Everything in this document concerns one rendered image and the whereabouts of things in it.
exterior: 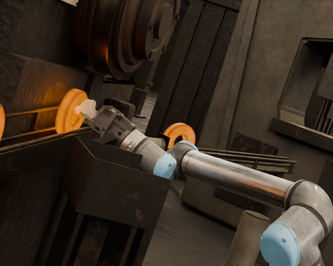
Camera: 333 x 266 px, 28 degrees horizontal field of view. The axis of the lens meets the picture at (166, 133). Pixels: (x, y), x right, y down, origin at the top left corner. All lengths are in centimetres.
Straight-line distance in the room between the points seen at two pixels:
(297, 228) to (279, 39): 330
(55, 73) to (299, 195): 81
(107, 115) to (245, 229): 98
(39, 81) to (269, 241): 80
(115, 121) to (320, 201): 67
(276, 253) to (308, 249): 8
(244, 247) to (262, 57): 237
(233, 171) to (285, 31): 301
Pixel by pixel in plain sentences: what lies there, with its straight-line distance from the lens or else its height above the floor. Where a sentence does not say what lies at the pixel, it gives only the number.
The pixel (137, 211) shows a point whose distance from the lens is 163.
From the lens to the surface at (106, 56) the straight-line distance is 210.
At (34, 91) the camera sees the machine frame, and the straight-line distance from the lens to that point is 195.
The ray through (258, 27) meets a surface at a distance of 496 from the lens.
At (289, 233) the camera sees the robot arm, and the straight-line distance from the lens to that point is 167.
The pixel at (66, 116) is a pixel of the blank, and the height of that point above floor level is 73.
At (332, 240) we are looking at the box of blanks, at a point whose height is 32.
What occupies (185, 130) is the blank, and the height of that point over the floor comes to 76.
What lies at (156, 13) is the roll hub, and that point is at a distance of 216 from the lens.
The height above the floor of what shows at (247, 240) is 42.
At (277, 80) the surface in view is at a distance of 483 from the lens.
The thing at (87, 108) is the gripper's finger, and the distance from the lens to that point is 205.
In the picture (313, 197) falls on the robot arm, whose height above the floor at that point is 79.
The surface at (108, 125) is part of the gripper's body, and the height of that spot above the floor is 75.
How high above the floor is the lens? 98
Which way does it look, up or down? 6 degrees down
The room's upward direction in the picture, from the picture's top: 19 degrees clockwise
